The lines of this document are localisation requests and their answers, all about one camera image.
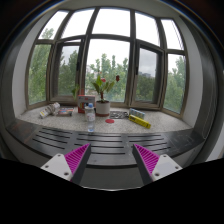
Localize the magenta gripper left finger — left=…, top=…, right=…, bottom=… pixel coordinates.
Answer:
left=42, top=143, right=91, bottom=185

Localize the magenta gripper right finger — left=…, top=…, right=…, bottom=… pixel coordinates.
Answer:
left=132, top=144, right=182, bottom=185

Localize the clear plastic water bottle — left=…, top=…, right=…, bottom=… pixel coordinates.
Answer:
left=86, top=103, right=95, bottom=132

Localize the dark slatted radiator cover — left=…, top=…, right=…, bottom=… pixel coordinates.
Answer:
left=7, top=119, right=204, bottom=168

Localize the yellow rectangular box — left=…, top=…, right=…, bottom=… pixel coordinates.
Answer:
left=129, top=115, right=151, bottom=129

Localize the light blue small box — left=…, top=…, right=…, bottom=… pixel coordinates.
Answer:
left=129, top=108, right=145, bottom=120

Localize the colourful flat packet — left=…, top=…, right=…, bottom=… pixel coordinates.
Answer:
left=57, top=108, right=74, bottom=117

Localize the red round lid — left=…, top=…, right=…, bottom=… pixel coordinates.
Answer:
left=105, top=119, right=114, bottom=123

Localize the grey patterned flat packet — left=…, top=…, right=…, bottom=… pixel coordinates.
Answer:
left=110, top=111, right=129, bottom=119

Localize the potted plant in white pot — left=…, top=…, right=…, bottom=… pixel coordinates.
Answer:
left=92, top=75, right=120, bottom=117

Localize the red and white box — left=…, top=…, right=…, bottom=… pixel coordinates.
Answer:
left=77, top=95, right=95, bottom=113

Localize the brown window frame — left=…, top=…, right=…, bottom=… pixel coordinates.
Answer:
left=25, top=4, right=188, bottom=118

